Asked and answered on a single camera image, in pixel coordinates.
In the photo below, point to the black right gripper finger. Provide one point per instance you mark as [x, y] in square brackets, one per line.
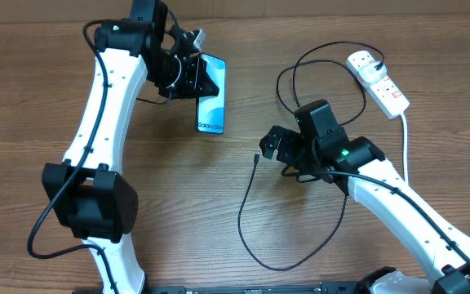
[268, 144]
[280, 133]

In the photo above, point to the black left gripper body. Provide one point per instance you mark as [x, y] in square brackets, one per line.
[176, 77]

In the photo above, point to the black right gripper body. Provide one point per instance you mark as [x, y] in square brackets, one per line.
[310, 149]

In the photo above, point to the blue Samsung Galaxy smartphone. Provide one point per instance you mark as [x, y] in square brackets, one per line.
[211, 109]

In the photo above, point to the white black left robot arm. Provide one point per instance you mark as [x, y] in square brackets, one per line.
[87, 190]

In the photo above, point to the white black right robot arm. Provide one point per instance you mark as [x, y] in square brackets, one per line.
[441, 250]

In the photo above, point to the white charger plug adapter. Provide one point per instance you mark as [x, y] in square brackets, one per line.
[372, 73]

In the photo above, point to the white power extension strip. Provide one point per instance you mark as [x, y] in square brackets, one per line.
[386, 94]

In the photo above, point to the brown cardboard backdrop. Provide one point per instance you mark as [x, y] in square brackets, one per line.
[33, 11]

